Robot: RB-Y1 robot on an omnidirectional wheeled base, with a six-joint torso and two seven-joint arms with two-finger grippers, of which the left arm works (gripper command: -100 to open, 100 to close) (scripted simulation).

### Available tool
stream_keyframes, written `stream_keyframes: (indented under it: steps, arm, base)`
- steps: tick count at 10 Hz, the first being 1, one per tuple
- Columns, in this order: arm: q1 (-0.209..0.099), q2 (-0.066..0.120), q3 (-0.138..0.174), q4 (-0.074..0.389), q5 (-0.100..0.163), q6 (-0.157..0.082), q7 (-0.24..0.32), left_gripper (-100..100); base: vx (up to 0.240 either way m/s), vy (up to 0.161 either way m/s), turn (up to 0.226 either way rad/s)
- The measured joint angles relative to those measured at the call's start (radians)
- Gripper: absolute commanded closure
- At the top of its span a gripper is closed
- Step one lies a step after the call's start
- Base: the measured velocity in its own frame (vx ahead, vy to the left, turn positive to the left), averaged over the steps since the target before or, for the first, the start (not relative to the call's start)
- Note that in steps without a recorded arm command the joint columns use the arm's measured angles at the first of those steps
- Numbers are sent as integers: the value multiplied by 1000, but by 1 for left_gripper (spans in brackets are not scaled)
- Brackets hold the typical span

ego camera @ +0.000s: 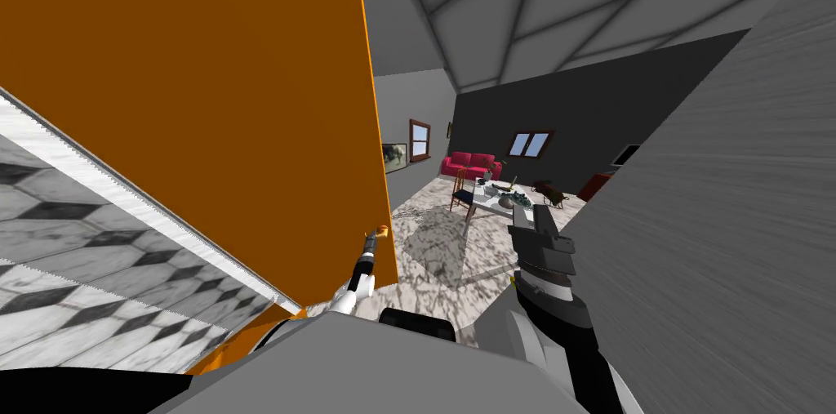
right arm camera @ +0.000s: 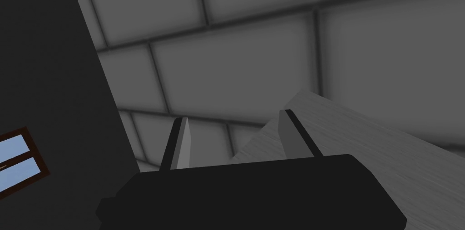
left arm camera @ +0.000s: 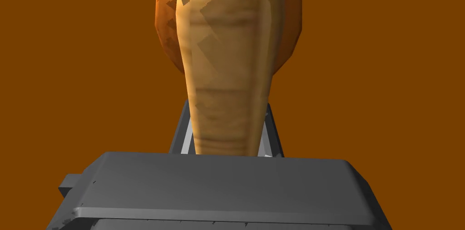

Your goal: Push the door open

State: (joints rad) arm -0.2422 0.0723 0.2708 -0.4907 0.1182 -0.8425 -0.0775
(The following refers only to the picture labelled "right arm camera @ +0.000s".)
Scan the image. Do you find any brown framed window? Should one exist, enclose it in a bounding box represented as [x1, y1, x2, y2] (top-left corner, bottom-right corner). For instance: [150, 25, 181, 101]
[0, 126, 51, 201]

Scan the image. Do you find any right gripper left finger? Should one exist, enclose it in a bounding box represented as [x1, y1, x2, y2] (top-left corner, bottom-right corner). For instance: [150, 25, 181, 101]
[159, 117, 192, 171]

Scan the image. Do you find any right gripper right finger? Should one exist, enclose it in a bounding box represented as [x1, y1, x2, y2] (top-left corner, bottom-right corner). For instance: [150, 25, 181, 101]
[277, 109, 324, 160]

